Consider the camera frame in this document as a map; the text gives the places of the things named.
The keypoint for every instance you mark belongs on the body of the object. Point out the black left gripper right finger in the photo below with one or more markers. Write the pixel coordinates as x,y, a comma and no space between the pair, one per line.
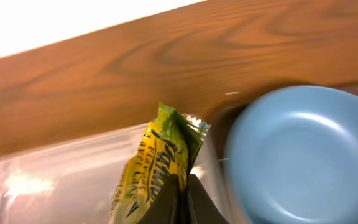
201,209

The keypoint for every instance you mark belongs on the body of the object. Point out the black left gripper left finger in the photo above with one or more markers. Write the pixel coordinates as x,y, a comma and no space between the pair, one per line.
166,207

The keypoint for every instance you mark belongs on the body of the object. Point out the yellow snack wrapper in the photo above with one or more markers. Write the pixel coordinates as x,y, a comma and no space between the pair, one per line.
170,145

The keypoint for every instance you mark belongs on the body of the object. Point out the brown serving tray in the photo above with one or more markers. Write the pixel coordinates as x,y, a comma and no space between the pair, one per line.
225,115

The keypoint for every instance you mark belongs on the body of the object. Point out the clear plastic bin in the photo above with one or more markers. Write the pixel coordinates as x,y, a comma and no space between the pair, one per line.
74,182

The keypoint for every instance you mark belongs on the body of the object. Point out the dark blue plate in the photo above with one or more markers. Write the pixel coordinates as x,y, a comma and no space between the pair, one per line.
293,156

